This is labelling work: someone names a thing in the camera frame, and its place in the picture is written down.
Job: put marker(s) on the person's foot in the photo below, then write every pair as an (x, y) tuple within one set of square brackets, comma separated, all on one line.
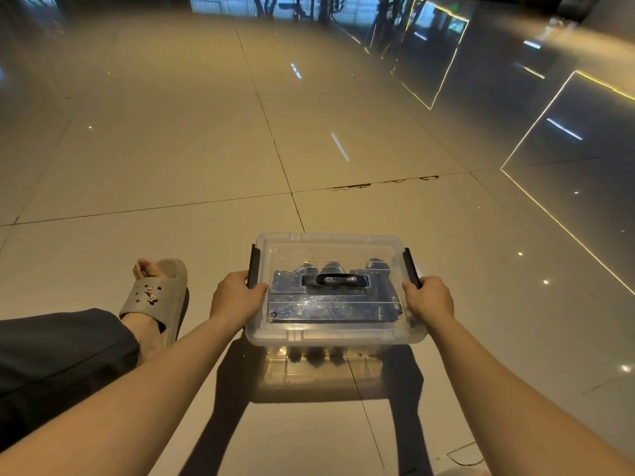
[(146, 332)]

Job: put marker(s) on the beige rubber slipper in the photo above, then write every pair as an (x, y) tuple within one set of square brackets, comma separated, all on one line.
[(149, 294)]

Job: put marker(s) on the person's right hand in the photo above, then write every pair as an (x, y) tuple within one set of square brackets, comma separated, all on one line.
[(432, 302)]

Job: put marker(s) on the person's left forearm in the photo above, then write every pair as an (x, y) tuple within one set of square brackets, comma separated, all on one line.
[(124, 411)]

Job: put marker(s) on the person's right forearm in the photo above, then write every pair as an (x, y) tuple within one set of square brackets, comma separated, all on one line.
[(506, 406)]

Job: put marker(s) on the clear plastic storage box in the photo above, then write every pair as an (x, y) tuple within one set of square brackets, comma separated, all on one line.
[(337, 252)]

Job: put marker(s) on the person's right thumb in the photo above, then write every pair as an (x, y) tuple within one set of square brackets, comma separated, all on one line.
[(410, 293)]

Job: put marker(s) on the person's left thumb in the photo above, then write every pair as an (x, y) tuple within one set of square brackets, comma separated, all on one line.
[(257, 294)]

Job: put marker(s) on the person's left hand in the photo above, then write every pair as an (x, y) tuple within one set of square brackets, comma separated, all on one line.
[(233, 299)]

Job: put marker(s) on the dark grey shorts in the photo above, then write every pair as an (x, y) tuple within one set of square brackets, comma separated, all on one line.
[(59, 361)]

